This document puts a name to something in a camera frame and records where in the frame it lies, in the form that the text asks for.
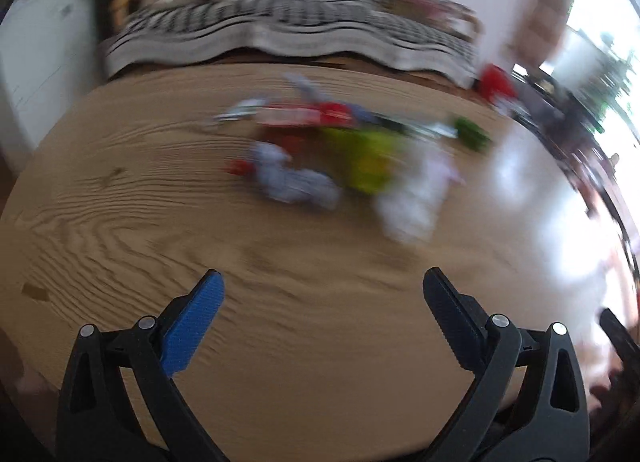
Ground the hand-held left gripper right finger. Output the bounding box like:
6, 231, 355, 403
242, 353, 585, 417
422, 267, 591, 462

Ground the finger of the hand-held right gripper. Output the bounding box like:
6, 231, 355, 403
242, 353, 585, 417
598, 308, 640, 373

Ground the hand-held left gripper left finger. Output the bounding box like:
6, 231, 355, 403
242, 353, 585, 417
56, 269, 226, 462

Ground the grey-white packet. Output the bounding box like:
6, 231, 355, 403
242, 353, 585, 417
250, 141, 342, 213

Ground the yellow-green snack bag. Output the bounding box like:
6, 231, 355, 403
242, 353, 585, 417
322, 127, 406, 195

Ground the white crumpled paper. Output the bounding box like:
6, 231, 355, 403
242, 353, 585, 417
375, 144, 466, 243

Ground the green packet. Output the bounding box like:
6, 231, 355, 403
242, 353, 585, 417
452, 116, 492, 150

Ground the dark silver wrapper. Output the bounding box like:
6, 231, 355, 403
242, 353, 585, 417
370, 114, 458, 139

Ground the wheeled stroller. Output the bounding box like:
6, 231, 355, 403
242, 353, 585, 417
515, 67, 640, 283

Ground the red wrapper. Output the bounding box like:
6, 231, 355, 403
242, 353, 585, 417
255, 101, 366, 130

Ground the red object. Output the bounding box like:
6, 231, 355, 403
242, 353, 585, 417
477, 64, 518, 103

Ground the grey-blue paper scrap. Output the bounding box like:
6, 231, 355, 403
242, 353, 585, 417
284, 73, 323, 104

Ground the white cabinet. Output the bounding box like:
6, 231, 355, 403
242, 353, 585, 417
0, 0, 108, 173

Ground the window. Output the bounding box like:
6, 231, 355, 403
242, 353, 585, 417
565, 0, 640, 143

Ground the pink and red cloth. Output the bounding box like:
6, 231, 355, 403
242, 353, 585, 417
395, 0, 481, 38

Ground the striped sofa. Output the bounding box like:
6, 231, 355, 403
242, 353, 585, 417
102, 0, 481, 88

